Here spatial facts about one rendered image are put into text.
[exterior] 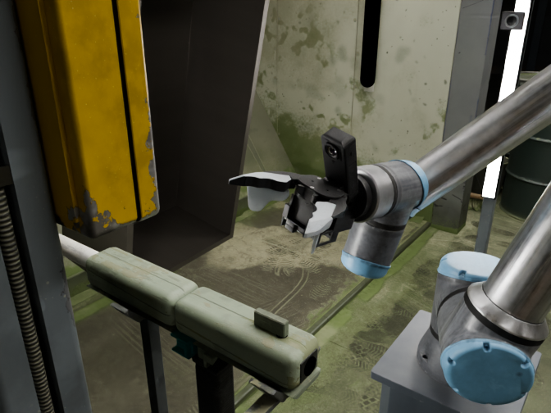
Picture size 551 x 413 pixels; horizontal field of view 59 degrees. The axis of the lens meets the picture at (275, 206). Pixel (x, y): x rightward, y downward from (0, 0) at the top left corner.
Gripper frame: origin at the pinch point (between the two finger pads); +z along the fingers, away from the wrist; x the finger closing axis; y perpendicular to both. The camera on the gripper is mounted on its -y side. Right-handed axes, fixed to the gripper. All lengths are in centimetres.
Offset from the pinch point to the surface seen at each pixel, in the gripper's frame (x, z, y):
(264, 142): 210, -215, 93
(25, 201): -11.8, 32.9, -11.5
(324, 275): 84, -154, 115
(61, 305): -13.1, 31.0, -4.1
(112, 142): -13.1, 28.5, -15.5
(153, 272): -0.2, 15.3, 6.4
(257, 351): -17.3, 15.1, 3.8
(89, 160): -13.6, 30.1, -14.7
